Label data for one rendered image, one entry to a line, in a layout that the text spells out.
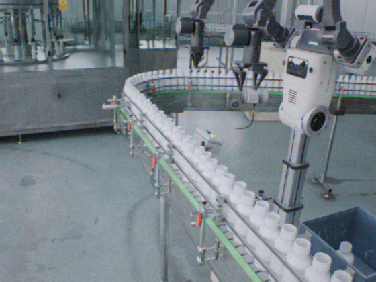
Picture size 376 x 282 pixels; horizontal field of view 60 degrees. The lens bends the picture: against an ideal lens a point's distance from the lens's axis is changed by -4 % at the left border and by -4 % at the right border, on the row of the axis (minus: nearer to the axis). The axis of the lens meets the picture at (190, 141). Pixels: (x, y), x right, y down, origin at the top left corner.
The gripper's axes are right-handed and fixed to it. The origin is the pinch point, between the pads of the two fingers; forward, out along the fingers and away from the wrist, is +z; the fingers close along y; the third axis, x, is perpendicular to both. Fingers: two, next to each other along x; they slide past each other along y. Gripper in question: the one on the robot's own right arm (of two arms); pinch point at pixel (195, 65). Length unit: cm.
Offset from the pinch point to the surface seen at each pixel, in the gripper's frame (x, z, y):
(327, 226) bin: 68, 50, -30
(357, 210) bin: 68, 46, -45
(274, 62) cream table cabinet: -281, 45, -260
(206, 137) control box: 18.5, 28.6, 1.0
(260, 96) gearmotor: -82, 40, -98
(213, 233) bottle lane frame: 65, 43, 19
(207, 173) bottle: 52, 28, 17
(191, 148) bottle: 34.2, 25.7, 15.4
